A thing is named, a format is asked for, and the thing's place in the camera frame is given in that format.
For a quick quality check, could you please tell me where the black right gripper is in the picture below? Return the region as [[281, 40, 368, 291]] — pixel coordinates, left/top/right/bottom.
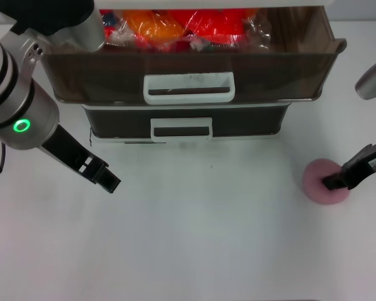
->
[[321, 135, 376, 192]]

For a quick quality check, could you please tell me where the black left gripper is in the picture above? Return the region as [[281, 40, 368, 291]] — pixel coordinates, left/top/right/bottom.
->
[[41, 124, 122, 194]]

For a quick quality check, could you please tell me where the pink peach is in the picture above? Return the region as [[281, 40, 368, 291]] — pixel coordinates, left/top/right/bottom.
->
[[303, 159, 351, 206]]

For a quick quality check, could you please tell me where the brown translucent drawer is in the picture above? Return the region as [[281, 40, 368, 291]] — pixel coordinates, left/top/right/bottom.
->
[[84, 105, 289, 140], [40, 6, 348, 106]]

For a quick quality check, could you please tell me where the red and blue snack packet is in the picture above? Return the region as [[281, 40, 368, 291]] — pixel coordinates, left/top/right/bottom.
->
[[99, 9, 126, 41]]

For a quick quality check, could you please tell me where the clear plastic bag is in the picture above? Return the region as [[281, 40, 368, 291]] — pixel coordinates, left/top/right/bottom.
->
[[244, 8, 274, 50]]

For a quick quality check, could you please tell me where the red snack bag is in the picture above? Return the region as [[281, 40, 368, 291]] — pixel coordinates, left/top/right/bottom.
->
[[172, 8, 249, 48]]

